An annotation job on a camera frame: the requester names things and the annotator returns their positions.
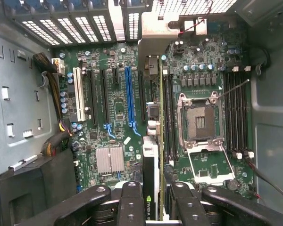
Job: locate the white expansion slot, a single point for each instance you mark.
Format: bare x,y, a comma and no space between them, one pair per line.
79,94

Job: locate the blue expansion slot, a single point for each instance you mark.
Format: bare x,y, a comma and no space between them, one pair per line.
129,94

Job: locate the long black expansion slot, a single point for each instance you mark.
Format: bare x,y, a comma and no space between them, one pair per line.
104,94
92,94
141,94

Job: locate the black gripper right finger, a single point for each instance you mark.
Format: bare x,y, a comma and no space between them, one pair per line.
186,207

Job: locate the short black expansion slot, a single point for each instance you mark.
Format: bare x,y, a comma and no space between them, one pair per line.
115,75

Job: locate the open black PC case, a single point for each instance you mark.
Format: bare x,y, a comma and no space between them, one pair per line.
273,117

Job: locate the white power connector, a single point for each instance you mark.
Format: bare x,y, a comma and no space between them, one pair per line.
58,67

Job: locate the silver power supply unit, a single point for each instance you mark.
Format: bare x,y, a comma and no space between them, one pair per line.
21,94

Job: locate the silver chipset heatsink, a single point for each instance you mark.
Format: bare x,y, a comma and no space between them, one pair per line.
110,160

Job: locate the CPU socket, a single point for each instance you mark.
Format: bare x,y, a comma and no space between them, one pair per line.
198,120

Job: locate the thin metal locking lever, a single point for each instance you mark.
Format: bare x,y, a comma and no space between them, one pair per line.
233,88

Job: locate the metal socket cover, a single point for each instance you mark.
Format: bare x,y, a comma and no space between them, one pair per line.
229,164

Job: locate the green motherboard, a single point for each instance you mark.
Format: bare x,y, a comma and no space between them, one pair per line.
118,106

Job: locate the black plastic fan shroud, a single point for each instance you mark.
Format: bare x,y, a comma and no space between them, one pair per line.
37,188

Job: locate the black round buzzer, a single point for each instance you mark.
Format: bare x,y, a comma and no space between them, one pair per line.
234,185

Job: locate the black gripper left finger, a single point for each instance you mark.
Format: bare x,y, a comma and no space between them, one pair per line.
130,207

